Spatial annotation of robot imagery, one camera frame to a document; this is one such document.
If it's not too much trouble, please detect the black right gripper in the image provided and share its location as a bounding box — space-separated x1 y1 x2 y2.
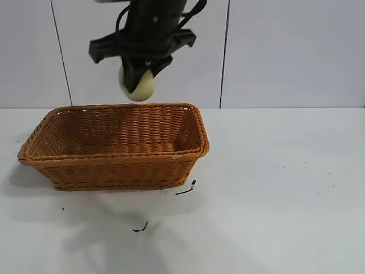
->
88 14 198 94

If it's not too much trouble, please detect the pale yellow egg yolk pastry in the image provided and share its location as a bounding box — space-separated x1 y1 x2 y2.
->
118 65 156 102

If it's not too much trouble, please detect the brown woven wicker basket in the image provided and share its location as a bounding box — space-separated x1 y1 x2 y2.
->
17 102 210 192

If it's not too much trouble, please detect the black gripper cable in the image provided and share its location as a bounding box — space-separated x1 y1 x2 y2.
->
179 0 207 30

